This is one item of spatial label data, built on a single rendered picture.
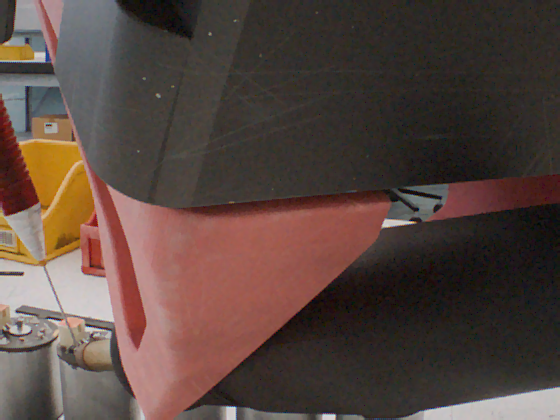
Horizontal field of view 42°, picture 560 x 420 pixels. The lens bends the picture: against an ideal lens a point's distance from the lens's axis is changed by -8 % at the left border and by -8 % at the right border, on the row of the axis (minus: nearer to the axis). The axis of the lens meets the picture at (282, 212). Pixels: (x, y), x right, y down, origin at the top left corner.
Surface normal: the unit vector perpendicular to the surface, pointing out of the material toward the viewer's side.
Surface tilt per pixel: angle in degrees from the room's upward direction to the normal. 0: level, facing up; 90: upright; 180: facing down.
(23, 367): 90
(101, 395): 90
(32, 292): 0
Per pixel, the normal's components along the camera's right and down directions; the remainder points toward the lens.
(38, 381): 0.68, 0.21
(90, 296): 0.04, -0.97
